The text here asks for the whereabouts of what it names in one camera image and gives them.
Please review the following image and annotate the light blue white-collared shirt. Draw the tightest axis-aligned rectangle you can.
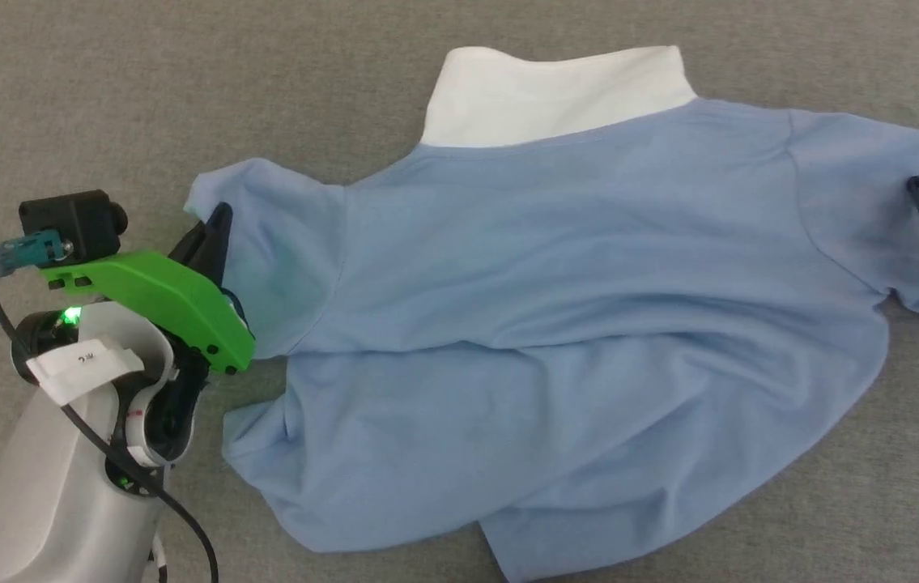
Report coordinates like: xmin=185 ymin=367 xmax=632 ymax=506
xmin=184 ymin=45 xmax=919 ymax=583

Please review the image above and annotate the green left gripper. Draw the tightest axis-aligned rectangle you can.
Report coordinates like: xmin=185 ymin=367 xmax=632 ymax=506
xmin=41 ymin=202 xmax=257 ymax=376

